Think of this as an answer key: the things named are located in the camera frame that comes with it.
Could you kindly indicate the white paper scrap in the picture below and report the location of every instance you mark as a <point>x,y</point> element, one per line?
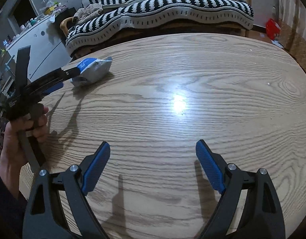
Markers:
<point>277,44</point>

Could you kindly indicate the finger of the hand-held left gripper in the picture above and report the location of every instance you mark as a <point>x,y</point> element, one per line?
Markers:
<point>52,87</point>
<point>53,76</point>

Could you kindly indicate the clutter of small bottles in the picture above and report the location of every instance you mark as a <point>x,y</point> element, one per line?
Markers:
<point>30,23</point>

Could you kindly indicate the beige clothing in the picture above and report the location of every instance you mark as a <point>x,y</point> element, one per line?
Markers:
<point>86,12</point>

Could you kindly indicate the beige striped curtain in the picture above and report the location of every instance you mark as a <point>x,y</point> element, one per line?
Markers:
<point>292,17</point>

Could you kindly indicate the person's left hand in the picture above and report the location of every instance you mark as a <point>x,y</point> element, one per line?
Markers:
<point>10,151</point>

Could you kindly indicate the black-white striped sofa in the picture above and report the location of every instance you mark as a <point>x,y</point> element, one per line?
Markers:
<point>167,7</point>

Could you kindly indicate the red bag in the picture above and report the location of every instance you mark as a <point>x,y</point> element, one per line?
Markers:
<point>272,28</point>

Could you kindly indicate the grey book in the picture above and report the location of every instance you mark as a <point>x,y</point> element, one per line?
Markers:
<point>113,5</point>

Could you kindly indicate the yellow box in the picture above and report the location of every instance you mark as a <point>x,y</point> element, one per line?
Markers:
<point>49,10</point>

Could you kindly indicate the white cabinet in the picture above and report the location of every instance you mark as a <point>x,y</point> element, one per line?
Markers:
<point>43,47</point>

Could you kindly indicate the person's left forearm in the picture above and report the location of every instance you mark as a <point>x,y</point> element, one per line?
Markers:
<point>8,186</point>

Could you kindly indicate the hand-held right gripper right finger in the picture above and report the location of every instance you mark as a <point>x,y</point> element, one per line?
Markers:
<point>209,169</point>

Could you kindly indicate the wooden frame sofa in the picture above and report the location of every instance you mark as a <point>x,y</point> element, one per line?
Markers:
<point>64,23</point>

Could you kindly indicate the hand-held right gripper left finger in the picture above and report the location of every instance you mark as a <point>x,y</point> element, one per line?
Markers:
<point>98,169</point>

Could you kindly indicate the blue and silver bag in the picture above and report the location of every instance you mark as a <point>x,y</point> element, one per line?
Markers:
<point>93,71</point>

